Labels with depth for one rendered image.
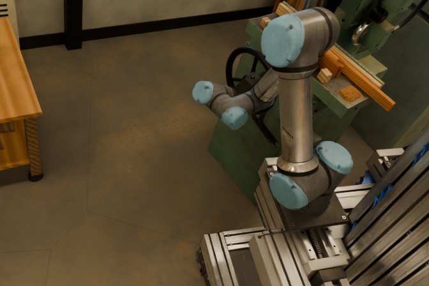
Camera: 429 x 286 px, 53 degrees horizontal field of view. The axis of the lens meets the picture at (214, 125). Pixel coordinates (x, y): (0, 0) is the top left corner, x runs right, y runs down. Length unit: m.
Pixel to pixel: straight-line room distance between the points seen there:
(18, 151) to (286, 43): 1.52
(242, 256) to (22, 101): 1.14
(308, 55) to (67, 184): 1.56
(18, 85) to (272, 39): 1.25
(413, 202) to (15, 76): 1.61
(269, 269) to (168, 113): 1.51
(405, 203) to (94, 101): 1.91
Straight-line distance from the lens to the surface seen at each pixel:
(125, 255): 2.13
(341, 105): 1.75
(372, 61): 2.27
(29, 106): 1.93
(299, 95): 1.11
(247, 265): 1.98
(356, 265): 1.54
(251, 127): 2.16
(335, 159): 1.30
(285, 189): 1.21
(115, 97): 2.72
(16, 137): 2.28
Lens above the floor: 1.92
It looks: 46 degrees down
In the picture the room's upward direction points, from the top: 20 degrees clockwise
